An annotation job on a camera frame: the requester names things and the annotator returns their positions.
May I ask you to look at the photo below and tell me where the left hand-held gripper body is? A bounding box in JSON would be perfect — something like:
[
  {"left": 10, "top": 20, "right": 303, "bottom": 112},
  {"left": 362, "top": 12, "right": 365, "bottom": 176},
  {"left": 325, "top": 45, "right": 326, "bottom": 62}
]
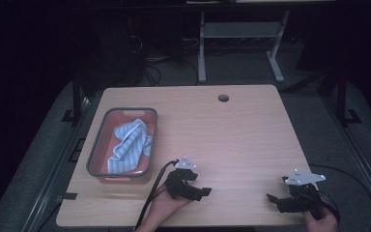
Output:
[{"left": 164, "top": 156, "right": 198, "bottom": 201}]

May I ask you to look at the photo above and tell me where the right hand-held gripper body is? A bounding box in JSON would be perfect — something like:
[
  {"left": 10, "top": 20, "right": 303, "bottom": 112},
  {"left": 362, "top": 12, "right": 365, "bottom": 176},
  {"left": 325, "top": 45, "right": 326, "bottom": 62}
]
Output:
[{"left": 281, "top": 168, "right": 327, "bottom": 221}]

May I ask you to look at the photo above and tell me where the blue white striped towel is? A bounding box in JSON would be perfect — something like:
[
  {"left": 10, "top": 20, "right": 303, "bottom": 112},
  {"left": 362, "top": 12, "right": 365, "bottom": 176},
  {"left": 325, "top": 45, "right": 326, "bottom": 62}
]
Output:
[{"left": 106, "top": 118, "right": 155, "bottom": 175}]

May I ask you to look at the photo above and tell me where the red basin with grey rim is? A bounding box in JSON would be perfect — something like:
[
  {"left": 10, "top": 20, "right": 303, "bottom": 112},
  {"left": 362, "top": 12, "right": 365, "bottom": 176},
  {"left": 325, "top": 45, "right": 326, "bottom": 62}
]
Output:
[{"left": 85, "top": 106, "right": 159, "bottom": 185}]

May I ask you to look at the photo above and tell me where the person's left hand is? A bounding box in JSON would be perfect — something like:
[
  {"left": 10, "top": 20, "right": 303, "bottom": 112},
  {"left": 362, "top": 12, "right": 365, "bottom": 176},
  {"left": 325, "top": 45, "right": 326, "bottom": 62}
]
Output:
[{"left": 143, "top": 183, "right": 195, "bottom": 230}]

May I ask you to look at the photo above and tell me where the person's right hand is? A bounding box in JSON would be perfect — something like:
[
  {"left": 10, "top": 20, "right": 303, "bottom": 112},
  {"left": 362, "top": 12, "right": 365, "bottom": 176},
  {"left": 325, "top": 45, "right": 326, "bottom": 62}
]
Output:
[{"left": 302, "top": 206, "right": 340, "bottom": 232}]

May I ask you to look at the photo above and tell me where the black tape strip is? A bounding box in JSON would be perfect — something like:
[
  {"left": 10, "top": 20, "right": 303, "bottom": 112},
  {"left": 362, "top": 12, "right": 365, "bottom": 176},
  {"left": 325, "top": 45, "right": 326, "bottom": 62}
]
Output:
[{"left": 55, "top": 191, "right": 78, "bottom": 202}]

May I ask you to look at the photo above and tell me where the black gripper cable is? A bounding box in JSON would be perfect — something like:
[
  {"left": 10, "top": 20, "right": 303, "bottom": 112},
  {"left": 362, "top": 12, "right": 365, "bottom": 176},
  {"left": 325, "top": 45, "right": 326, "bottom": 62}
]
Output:
[
  {"left": 308, "top": 163, "right": 371, "bottom": 232},
  {"left": 133, "top": 159, "right": 180, "bottom": 232}
]

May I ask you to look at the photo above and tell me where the aluminium floor rail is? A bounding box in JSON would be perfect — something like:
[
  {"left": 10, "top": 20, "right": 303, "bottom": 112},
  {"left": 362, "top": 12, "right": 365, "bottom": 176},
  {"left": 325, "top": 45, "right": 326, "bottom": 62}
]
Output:
[
  {"left": 321, "top": 95, "right": 371, "bottom": 224},
  {"left": 20, "top": 93, "right": 105, "bottom": 232}
]

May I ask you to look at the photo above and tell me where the black metal post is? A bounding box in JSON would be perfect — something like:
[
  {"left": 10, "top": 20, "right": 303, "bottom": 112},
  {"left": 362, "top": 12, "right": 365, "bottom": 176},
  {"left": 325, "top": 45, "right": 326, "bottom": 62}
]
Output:
[
  {"left": 61, "top": 75, "right": 85, "bottom": 125},
  {"left": 334, "top": 69, "right": 363, "bottom": 128}
]

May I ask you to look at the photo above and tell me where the bundle of floor cables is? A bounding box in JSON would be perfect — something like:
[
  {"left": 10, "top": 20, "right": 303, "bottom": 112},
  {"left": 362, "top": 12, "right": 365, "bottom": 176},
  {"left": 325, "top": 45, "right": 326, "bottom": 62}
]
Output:
[{"left": 137, "top": 37, "right": 201, "bottom": 87}]

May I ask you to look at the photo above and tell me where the grey metal desk frame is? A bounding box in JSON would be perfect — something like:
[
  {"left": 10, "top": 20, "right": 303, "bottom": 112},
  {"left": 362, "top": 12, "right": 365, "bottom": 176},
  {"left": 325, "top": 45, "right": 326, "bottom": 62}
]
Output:
[{"left": 197, "top": 9, "right": 292, "bottom": 84}]

